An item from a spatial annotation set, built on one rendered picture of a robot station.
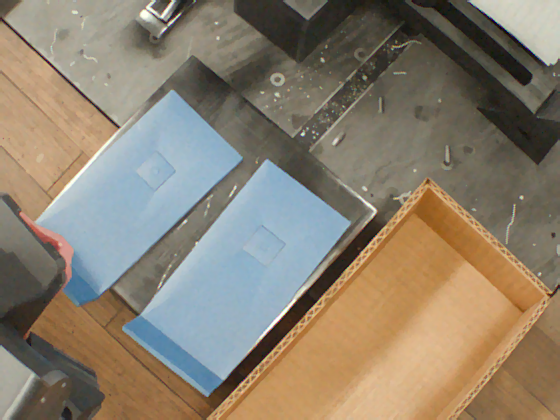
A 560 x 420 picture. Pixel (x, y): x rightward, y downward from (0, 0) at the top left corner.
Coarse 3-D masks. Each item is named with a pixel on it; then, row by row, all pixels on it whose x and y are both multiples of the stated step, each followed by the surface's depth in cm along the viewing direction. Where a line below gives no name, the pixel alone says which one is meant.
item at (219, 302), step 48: (240, 192) 80; (288, 192) 81; (240, 240) 80; (288, 240) 80; (336, 240) 80; (192, 288) 79; (240, 288) 79; (288, 288) 79; (144, 336) 76; (192, 336) 78; (240, 336) 78; (192, 384) 75
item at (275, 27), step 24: (240, 0) 83; (264, 0) 80; (336, 0) 80; (360, 0) 86; (264, 24) 84; (288, 24) 81; (312, 24) 79; (336, 24) 85; (288, 48) 84; (312, 48) 85
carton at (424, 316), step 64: (384, 256) 82; (448, 256) 82; (512, 256) 76; (320, 320) 80; (384, 320) 81; (448, 320) 81; (512, 320) 81; (256, 384) 77; (320, 384) 79; (384, 384) 80; (448, 384) 80
